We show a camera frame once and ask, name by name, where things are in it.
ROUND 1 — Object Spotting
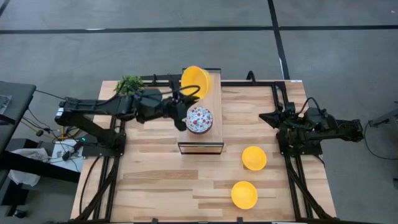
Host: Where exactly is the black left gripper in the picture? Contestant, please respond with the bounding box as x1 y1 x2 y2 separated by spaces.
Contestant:
169 74 201 133

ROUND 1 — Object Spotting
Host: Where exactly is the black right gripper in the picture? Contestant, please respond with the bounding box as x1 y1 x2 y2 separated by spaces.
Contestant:
258 101 297 132

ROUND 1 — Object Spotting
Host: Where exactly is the floral bowl red outside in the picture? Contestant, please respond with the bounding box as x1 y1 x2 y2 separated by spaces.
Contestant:
185 106 214 135

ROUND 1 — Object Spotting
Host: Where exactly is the yellow plastic bowl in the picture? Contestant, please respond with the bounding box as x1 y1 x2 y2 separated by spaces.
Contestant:
231 180 259 210
180 65 213 100
241 146 267 172

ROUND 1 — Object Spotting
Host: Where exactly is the small green potted plant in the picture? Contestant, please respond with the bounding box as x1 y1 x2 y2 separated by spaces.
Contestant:
113 74 146 96

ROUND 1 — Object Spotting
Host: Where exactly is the grey equipment stand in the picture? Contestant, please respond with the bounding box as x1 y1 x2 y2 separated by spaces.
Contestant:
368 101 398 129

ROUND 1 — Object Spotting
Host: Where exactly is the white box with plugs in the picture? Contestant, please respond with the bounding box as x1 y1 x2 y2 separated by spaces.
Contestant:
51 139 85 172

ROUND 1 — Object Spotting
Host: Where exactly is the dark low bench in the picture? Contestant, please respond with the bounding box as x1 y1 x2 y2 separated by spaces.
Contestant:
0 149 81 218

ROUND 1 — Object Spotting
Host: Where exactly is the white plastic bag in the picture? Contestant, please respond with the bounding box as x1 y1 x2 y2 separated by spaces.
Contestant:
7 147 51 187

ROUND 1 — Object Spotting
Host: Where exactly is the black desk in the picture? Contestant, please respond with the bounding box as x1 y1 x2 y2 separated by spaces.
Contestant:
0 80 37 155

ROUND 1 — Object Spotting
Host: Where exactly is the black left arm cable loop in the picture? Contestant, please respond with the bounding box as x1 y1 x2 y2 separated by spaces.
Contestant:
160 84 202 98

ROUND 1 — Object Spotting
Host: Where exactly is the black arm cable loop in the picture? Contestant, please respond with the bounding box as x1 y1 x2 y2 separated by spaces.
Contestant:
160 84 202 98
297 96 325 118

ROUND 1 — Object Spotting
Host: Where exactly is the wooden shelf riser black frame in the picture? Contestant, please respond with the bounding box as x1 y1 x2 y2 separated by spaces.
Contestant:
177 67 225 156

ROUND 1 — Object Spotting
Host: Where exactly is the black right arm cable loop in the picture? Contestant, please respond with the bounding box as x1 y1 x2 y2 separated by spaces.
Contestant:
297 96 325 118

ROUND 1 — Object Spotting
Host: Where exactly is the black aluminium table frame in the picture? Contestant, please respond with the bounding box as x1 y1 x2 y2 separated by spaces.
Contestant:
71 73 337 224

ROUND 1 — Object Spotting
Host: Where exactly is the black looped floor cable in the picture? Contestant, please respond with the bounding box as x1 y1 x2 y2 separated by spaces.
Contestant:
363 121 398 161

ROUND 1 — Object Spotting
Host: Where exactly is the yellow cable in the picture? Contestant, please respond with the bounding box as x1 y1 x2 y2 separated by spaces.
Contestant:
60 125 82 141

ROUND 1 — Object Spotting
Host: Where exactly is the thin black floor cable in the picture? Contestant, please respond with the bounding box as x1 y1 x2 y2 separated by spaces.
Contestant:
35 89 67 101

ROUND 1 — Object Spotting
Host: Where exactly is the thick black hanging cable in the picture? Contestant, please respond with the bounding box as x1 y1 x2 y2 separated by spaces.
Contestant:
78 154 103 216

